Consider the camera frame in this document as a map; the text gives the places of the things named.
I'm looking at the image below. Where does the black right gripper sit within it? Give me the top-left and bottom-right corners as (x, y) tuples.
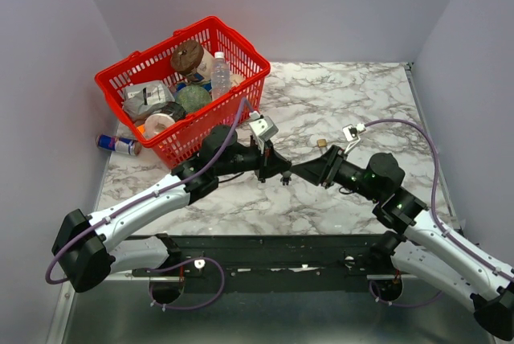
(290, 143), (381, 203)

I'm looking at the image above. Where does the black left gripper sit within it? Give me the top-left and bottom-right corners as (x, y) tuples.
(216, 137), (291, 184)

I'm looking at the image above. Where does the key with robot keychain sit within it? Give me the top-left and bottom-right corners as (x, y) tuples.
(280, 171), (292, 186)

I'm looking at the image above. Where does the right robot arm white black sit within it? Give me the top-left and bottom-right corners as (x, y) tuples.
(292, 146), (513, 341)

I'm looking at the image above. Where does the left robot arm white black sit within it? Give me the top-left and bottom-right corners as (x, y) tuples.
(51, 117), (292, 293)

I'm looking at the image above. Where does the long shackle brass padlock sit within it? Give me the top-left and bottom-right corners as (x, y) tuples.
(316, 139), (327, 148)

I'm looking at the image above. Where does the red plastic basket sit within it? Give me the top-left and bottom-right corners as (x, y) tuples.
(94, 15), (271, 163)

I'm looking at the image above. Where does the green round ball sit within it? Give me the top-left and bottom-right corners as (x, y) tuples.
(175, 85), (212, 113)

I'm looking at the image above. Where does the clear plastic water bottle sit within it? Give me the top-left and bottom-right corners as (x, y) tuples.
(210, 51), (231, 100)

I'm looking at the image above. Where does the white tape roll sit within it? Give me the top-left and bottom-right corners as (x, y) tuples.
(144, 113), (176, 139)

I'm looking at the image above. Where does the brown lid paper cup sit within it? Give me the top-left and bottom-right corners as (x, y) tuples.
(170, 39), (214, 84)

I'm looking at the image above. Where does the red bull can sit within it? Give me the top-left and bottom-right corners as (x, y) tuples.
(96, 134), (142, 156)

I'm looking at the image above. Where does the grey foil snack bag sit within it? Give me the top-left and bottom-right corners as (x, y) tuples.
(122, 80), (174, 120)

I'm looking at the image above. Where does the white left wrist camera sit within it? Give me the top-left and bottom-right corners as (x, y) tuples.
(249, 111), (279, 151)

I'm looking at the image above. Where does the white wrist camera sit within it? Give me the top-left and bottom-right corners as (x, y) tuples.
(249, 111), (279, 151)
(342, 123), (366, 155)

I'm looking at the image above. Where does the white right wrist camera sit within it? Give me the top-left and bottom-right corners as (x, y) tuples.
(342, 123), (366, 155)

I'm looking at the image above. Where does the black mounting base rail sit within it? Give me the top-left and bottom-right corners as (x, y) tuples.
(132, 232), (403, 297)

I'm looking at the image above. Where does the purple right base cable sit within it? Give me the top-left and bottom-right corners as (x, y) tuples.
(368, 279), (445, 309)

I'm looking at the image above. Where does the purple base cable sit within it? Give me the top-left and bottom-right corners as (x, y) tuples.
(149, 254), (226, 312)
(368, 279), (445, 309)

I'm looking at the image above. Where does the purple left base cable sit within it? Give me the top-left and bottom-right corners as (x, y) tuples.
(149, 254), (226, 312)

